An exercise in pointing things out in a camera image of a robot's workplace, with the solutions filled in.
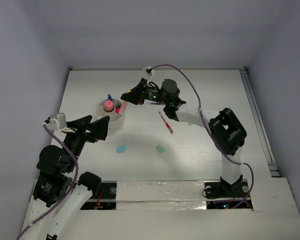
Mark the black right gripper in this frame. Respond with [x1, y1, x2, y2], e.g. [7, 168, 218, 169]
[120, 77, 169, 105]

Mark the pink pencil-shaped highlighter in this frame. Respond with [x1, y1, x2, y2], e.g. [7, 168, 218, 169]
[119, 100, 128, 115]

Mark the pink crayon bottle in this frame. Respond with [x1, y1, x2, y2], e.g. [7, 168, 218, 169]
[103, 100, 115, 113]

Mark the blue capped glue bottle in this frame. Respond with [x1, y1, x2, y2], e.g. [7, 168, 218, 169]
[107, 94, 113, 101]

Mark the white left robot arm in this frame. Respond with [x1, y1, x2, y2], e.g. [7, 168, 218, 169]
[17, 113, 110, 240]

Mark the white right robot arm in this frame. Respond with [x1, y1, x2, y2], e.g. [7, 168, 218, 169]
[120, 78, 247, 199]

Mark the white round pen holder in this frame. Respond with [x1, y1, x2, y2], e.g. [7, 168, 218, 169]
[95, 98, 126, 135]

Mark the blue eraser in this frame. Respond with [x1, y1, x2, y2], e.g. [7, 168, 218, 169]
[116, 145, 126, 153]

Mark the red gel pen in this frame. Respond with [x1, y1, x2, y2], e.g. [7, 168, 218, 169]
[158, 111, 174, 134]

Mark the green eraser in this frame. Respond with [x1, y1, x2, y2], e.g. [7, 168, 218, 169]
[156, 145, 166, 154]

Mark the foil covered front beam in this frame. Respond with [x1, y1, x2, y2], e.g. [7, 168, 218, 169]
[115, 180, 207, 211]

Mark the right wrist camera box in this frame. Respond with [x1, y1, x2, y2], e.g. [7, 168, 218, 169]
[142, 66, 155, 82]

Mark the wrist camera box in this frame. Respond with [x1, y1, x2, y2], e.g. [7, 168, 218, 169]
[142, 66, 155, 82]
[42, 112, 75, 133]

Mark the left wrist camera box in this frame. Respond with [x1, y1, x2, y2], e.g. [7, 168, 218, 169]
[42, 112, 75, 133]

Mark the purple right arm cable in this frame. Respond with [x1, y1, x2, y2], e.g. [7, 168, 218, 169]
[151, 63, 255, 210]

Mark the aluminium side rail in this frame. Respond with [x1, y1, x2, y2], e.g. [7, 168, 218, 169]
[239, 69, 281, 178]

